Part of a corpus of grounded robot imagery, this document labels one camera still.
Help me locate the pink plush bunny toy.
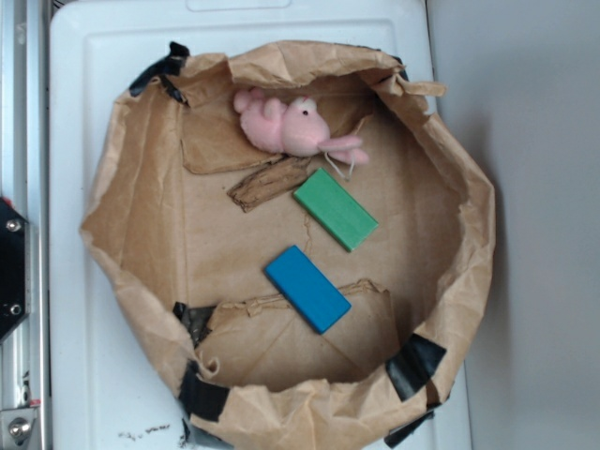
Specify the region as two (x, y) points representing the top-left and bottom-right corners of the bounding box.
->
(233, 87), (369, 165)

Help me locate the torn brown cardboard scrap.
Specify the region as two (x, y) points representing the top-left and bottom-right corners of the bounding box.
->
(227, 157), (311, 213)

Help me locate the blue rectangular block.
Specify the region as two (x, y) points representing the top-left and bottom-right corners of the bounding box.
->
(263, 246), (352, 335)

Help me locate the brown paper bag bin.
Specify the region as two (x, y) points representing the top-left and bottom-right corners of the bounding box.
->
(81, 41), (496, 449)

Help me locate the green rectangular block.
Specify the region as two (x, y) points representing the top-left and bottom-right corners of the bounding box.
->
(293, 168), (379, 252)

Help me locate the aluminium frame rail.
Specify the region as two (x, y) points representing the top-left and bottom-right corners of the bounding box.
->
(1, 1), (52, 449)

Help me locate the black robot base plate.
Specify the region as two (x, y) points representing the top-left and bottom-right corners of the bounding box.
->
(0, 197), (30, 343)

